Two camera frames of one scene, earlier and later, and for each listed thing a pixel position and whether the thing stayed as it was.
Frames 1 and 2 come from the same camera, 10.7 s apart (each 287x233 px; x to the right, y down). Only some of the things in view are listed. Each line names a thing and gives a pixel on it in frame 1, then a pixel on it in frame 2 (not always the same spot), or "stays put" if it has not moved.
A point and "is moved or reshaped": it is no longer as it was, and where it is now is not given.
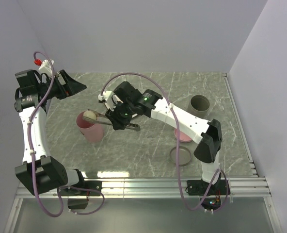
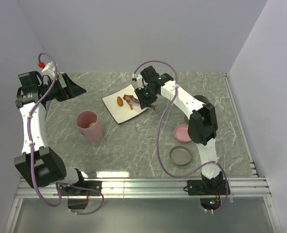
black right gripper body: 121,115 → 145,95
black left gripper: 71,87 stays put
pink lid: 183,137 stays put
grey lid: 184,155 stays put
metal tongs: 135,127 is moved or reshaped
